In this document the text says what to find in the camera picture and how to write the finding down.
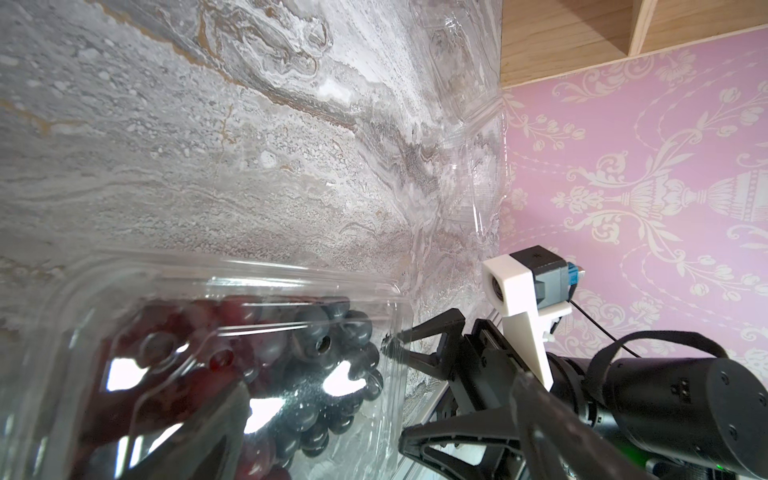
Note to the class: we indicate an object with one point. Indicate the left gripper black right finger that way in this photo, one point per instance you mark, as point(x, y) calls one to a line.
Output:
point(556, 443)

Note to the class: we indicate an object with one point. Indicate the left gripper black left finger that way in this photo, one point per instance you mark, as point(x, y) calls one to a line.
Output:
point(206, 446)

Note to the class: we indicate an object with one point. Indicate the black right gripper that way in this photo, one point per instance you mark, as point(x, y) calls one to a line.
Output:
point(480, 367)

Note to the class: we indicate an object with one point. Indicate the dark red grape bunch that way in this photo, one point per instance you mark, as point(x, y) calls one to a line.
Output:
point(163, 363)

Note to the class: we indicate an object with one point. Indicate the black grape bunch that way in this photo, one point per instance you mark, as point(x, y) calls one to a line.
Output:
point(330, 369)

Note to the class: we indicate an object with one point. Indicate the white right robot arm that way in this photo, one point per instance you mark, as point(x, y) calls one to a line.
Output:
point(688, 418)

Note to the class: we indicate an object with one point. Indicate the wooden shelf unit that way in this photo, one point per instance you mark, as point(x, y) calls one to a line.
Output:
point(543, 39)

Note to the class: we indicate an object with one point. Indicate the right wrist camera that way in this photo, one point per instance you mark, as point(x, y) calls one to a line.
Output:
point(531, 289)

